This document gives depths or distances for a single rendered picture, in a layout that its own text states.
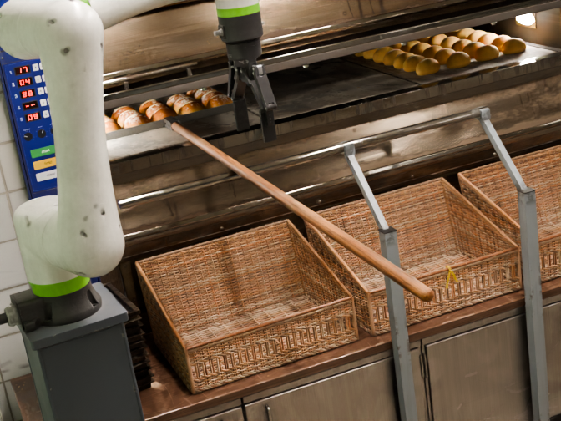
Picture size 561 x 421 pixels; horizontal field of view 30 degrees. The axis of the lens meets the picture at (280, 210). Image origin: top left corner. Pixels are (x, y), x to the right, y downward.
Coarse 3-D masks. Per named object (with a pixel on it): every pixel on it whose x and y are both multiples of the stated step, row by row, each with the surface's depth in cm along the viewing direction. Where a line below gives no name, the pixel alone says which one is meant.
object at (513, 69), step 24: (480, 72) 376; (504, 72) 376; (528, 72) 380; (384, 96) 363; (408, 96) 364; (432, 96) 368; (288, 120) 351; (312, 120) 353; (336, 120) 356; (192, 144) 340; (216, 144) 342; (240, 144) 346; (120, 168) 333; (144, 168) 336
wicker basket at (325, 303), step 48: (240, 240) 350; (288, 240) 357; (144, 288) 336; (192, 288) 345; (240, 288) 351; (288, 288) 357; (336, 288) 329; (192, 336) 343; (240, 336) 308; (288, 336) 314; (336, 336) 321; (192, 384) 306
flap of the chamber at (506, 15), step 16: (560, 0) 359; (496, 16) 351; (512, 16) 354; (416, 32) 342; (432, 32) 344; (448, 32) 346; (352, 48) 335; (368, 48) 337; (272, 64) 327; (288, 64) 328; (304, 64) 330; (208, 80) 320; (224, 80) 322; (128, 96) 313; (144, 96) 314; (160, 96) 316
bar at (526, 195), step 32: (416, 128) 325; (288, 160) 312; (352, 160) 318; (160, 192) 300; (384, 224) 308; (384, 256) 309; (544, 352) 339; (544, 384) 342; (416, 416) 326; (544, 416) 346
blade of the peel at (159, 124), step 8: (224, 104) 373; (232, 104) 374; (192, 112) 369; (200, 112) 370; (208, 112) 371; (216, 112) 372; (224, 112) 373; (160, 120) 365; (184, 120) 369; (128, 128) 361; (136, 128) 363; (144, 128) 364; (152, 128) 365; (112, 136) 360; (120, 136) 361
